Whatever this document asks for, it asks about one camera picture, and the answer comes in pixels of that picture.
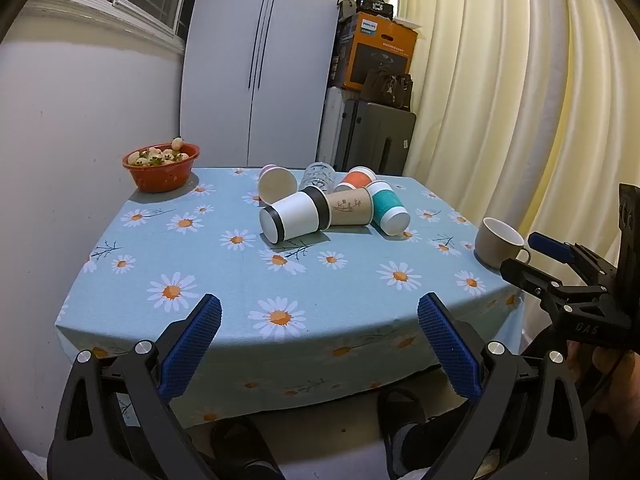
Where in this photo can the pile of pale round fruits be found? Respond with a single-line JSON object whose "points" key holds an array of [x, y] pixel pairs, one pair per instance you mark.
{"points": [[155, 156]]}

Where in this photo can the cream curtain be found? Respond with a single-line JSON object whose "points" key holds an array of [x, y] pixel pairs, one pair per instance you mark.
{"points": [[500, 110]]}

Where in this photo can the black handbag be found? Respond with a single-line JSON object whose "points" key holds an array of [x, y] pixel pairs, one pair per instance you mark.
{"points": [[387, 89]]}

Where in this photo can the beige ceramic mug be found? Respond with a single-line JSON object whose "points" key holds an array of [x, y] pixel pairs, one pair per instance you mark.
{"points": [[500, 242]]}

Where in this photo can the orange cardboard box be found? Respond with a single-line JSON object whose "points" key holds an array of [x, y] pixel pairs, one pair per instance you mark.
{"points": [[380, 52]]}

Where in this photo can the blue daisy print tablecloth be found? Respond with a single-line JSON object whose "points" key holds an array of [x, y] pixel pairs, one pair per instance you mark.
{"points": [[320, 290]]}

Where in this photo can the black suitcase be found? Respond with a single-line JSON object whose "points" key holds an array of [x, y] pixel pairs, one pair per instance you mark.
{"points": [[380, 135]]}

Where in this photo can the pink paper cup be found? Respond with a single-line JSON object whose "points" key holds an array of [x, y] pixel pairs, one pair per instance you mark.
{"points": [[276, 185]]}

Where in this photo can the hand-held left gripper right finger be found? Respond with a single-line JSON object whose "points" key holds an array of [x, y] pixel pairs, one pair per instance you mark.
{"points": [[447, 345]]}

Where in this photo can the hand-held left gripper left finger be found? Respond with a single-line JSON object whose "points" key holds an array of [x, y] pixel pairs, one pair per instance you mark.
{"points": [[192, 345]]}

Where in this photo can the white paper sheet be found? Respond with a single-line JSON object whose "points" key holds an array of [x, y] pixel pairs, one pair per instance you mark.
{"points": [[407, 22]]}

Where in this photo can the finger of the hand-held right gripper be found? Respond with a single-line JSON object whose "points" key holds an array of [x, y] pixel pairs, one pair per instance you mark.
{"points": [[547, 249], [525, 272]]}

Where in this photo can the red plastic bowl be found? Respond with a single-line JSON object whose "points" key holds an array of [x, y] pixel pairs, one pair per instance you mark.
{"points": [[160, 177]]}

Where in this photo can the black slipper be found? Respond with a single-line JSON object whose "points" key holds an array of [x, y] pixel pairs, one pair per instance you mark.
{"points": [[245, 452], [405, 425]]}

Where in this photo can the person's right hand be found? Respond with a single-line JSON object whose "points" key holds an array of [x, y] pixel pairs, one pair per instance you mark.
{"points": [[612, 390]]}

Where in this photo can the clear plastic cup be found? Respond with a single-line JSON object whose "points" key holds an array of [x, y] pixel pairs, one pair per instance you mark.
{"points": [[317, 176]]}

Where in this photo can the grey wardrobe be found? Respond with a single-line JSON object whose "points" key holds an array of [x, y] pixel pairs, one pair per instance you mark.
{"points": [[260, 60]]}

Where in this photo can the orange paper cup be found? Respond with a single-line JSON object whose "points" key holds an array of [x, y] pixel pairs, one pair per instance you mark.
{"points": [[356, 179]]}

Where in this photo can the black camera bag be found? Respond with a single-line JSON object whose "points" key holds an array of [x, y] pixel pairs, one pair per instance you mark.
{"points": [[372, 5]]}

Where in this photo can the teal paper cup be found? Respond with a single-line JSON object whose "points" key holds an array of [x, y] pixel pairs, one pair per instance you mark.
{"points": [[389, 208]]}

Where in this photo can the brown paper cup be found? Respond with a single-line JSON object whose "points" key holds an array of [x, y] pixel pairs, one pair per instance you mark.
{"points": [[350, 208]]}

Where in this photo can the white paper cup black bands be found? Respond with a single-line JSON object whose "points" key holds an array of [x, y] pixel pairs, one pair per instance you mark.
{"points": [[295, 217]]}

